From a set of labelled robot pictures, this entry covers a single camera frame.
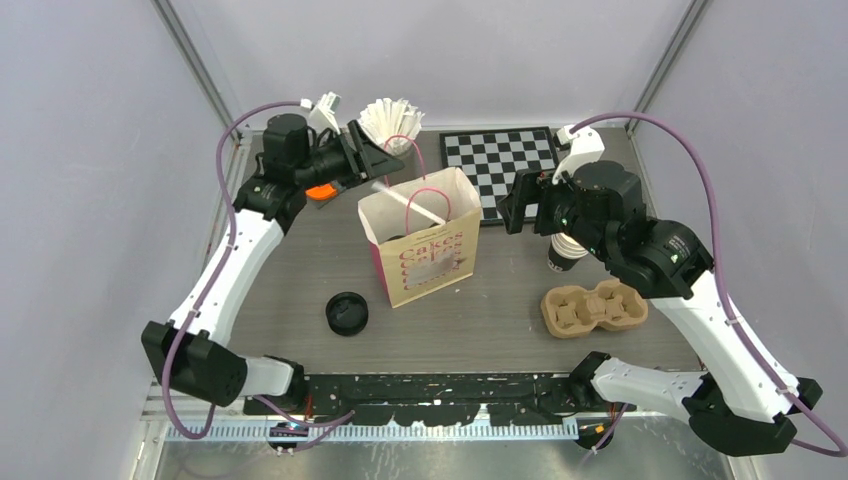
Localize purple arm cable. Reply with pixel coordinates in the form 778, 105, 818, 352
569, 111, 848, 458
160, 100, 309, 441

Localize white wrapped straws bundle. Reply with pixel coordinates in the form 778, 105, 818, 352
358, 98, 425, 156

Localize orange plastic piece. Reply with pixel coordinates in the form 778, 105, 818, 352
305, 184, 339, 202

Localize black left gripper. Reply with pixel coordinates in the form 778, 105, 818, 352
295, 120, 403, 190

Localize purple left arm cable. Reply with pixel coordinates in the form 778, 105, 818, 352
160, 100, 309, 441

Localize black white chessboard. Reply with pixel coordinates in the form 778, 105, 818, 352
439, 126, 558, 226

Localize brown pulp cup carrier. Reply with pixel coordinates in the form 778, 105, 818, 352
540, 278, 649, 339

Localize stack of paper cups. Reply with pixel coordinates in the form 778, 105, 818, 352
548, 233, 588, 272

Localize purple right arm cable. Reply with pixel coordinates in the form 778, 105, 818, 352
569, 111, 848, 458

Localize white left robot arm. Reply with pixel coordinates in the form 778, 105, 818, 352
141, 114, 405, 414

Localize paper gift bag pink handles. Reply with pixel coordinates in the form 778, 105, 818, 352
358, 166, 482, 308

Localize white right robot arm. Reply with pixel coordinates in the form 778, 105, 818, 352
497, 161, 822, 457

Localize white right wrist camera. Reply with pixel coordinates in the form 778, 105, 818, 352
552, 125, 605, 184

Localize aluminium frame rail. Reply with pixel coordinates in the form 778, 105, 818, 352
139, 384, 743, 444

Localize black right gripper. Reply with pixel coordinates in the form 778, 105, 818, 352
497, 165, 612, 261

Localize white single straw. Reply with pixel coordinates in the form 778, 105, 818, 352
370, 181, 446, 225

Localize stack of black lids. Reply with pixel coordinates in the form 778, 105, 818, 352
325, 291, 369, 337

